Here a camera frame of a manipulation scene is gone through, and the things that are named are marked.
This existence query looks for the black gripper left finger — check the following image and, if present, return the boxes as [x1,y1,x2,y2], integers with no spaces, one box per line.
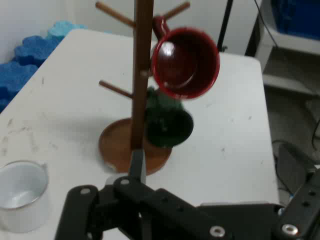
[54,148,234,240]

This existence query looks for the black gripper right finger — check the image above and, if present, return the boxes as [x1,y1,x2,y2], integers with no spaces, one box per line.
[271,164,320,240]

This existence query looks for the red ceramic mug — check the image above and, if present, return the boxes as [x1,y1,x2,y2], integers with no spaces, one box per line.
[150,16,221,100]

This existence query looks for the green ceramic mug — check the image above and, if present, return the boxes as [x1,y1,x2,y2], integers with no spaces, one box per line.
[144,86,195,149]

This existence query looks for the wooden mug tree stand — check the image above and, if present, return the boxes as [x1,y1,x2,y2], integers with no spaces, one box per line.
[95,0,191,176]

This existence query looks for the white enamel mug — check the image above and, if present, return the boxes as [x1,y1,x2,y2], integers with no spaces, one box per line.
[0,160,50,232]

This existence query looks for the white shelf cart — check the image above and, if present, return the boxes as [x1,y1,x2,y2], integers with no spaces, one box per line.
[246,0,320,97]

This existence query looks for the dark blue foam piece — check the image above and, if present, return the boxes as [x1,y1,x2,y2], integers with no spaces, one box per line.
[0,60,39,114]
[13,35,62,68]

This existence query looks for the light blue foam piece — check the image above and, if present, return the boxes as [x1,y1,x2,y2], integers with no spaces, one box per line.
[46,20,88,43]

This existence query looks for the black tripod pole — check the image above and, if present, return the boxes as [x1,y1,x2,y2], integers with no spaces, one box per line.
[216,0,235,53]

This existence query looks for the blue storage bin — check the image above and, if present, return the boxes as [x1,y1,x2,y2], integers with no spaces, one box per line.
[271,0,320,41]

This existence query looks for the black cable on floor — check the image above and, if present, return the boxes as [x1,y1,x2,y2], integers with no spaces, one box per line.
[311,119,320,149]

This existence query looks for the thin black cable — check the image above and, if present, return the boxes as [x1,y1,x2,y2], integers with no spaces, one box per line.
[253,0,279,49]

